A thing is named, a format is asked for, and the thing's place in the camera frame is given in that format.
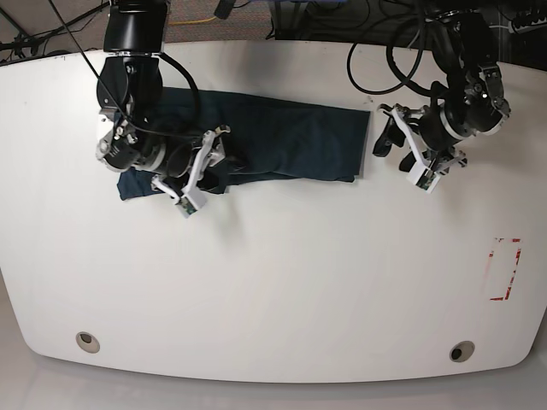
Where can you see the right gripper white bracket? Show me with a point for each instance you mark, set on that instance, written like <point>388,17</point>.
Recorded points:
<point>200,165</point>

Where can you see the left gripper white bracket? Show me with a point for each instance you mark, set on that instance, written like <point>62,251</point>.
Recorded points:
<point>435,131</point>

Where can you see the dark teal T-shirt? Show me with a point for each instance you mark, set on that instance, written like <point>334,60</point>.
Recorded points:
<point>288,140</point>

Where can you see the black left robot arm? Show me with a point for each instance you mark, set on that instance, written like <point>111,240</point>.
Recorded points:
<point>471,101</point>

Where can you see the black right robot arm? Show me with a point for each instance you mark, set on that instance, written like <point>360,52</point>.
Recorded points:
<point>155,138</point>

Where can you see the red tape rectangle marking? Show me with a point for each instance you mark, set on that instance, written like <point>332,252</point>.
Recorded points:
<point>502,265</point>

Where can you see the white power strip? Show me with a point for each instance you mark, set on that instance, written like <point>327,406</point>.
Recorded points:
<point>532,19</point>

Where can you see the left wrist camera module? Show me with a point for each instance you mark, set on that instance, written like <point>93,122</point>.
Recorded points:
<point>423,177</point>

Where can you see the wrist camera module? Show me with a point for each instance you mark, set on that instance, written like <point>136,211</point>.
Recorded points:
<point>423,177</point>
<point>190,203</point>

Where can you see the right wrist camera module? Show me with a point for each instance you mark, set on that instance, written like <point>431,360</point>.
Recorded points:
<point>190,203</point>

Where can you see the right table cable grommet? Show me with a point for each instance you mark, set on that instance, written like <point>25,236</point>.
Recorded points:
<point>462,351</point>

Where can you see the table cable grommet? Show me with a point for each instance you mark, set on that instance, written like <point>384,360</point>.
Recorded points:
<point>462,351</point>
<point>87,342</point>

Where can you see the left table cable grommet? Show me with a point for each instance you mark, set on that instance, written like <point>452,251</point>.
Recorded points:
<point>87,342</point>

